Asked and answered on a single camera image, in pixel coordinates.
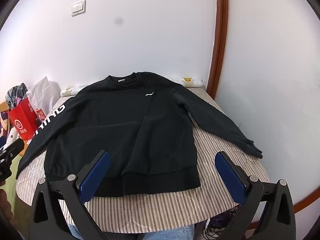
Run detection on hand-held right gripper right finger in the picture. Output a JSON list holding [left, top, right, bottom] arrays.
[[214, 151, 297, 240]]

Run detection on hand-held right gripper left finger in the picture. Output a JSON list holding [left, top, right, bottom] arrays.
[[29, 150, 111, 240]]

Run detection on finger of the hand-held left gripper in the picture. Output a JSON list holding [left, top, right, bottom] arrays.
[[0, 139, 25, 161]]

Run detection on black sweatshirt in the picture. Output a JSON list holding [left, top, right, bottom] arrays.
[[15, 72, 263, 197]]

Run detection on green mat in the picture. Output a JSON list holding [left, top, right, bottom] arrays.
[[0, 140, 33, 230]]

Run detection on red paper bag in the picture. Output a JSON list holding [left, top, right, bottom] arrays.
[[8, 97, 47, 140]]

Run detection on striped mattress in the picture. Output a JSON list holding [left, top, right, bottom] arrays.
[[15, 86, 272, 235]]

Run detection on plaid cloth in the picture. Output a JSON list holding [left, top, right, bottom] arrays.
[[5, 82, 28, 110]]

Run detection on white plastic bag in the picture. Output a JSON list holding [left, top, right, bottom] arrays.
[[26, 76, 60, 113]]

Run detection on rolled printed paper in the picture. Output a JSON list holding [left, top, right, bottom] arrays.
[[60, 77, 204, 97]]

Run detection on black cables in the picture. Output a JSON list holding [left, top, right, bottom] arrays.
[[202, 211, 241, 240]]

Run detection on brown wooden door frame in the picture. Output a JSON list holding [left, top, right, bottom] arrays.
[[205, 0, 320, 214]]

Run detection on white light switch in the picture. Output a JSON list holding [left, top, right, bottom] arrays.
[[71, 0, 87, 17]]

